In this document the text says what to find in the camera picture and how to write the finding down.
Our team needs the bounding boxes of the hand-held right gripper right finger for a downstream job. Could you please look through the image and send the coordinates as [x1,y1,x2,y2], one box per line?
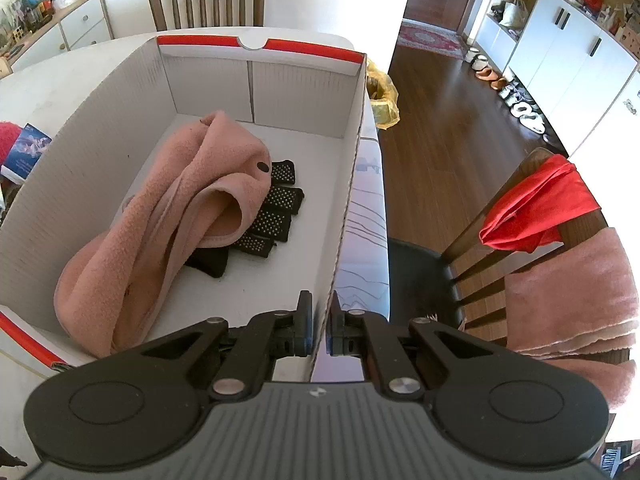
[325,291,496,403]

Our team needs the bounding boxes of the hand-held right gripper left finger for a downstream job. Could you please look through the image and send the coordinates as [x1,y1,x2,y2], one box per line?
[142,290,315,402]

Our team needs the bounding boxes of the white cardboard box red rim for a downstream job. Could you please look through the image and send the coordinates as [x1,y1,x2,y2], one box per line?
[0,34,368,381]

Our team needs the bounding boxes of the black chair seat cushion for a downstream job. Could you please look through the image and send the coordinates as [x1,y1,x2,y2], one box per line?
[387,237,466,332]

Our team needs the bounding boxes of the printed table cloth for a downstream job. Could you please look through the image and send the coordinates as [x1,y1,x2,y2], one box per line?
[310,95,391,383]

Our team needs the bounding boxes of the black dotted glove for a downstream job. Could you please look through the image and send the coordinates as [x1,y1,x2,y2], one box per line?
[185,160,306,279]

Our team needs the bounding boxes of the dark wooden chair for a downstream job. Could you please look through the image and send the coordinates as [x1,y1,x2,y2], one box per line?
[440,147,616,356]

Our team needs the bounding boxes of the pink fleece garment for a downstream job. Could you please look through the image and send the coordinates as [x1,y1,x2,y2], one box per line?
[54,111,273,358]

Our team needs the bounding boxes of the yellow plastic bag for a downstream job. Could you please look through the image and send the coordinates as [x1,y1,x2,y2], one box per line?
[366,58,401,130]

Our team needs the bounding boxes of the red cloth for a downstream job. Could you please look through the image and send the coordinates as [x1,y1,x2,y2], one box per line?
[479,154,601,254]

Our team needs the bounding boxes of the pink wool scarf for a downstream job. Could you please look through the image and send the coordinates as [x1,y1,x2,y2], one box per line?
[422,227,640,411]

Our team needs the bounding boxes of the row of shoes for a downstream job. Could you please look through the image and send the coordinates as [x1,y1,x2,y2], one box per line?
[465,47,556,143]

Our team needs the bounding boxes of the red patterned rug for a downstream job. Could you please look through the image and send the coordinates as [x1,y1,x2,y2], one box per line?
[398,19,468,59]

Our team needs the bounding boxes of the blue booklet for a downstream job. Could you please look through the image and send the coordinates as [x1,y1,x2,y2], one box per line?
[0,123,52,183]

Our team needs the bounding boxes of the white tote bag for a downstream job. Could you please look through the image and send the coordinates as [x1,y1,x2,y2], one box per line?
[500,0,530,30]

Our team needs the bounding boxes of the white wooden sideboard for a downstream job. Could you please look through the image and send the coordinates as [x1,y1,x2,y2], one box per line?
[0,0,115,73]

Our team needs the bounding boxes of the white cabinet black handles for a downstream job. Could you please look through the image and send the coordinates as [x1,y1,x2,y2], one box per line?
[472,0,640,161]

